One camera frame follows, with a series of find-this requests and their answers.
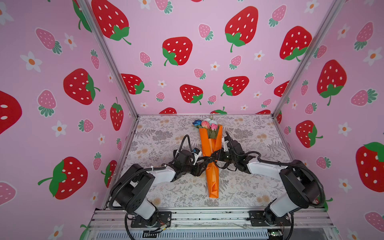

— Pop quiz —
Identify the black ribbon strap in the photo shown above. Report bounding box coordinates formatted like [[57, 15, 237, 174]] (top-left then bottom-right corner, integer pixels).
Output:
[[203, 152, 230, 170]]

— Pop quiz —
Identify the orange wrapping paper sheet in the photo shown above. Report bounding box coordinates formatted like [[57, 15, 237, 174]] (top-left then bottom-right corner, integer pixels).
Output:
[[199, 125, 223, 199]]

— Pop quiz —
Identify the blue fake rose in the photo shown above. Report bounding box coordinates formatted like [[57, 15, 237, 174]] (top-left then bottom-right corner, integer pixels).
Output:
[[193, 120, 202, 129]]

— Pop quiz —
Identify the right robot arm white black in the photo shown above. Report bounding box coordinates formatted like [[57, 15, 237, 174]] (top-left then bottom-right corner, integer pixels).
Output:
[[214, 139, 326, 226]]

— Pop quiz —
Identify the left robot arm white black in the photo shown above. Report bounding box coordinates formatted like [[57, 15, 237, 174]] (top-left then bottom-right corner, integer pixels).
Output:
[[108, 149, 210, 225]]

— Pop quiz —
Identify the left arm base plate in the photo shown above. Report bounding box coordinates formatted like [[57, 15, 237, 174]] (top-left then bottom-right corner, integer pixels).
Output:
[[131, 211, 172, 228]]

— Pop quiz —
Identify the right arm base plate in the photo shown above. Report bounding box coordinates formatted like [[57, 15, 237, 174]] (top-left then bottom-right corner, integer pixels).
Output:
[[247, 211, 291, 227]]

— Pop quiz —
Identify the right corner aluminium post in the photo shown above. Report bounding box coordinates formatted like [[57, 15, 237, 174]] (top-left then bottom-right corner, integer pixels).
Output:
[[272, 0, 345, 120]]

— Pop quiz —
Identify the corner aluminium post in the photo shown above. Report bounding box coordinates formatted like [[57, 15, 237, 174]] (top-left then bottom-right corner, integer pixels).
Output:
[[79, 1, 138, 119], [272, 0, 345, 120]]

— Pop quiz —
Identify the left corner aluminium post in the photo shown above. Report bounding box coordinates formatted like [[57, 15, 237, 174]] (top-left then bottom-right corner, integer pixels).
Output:
[[79, 1, 138, 119]]

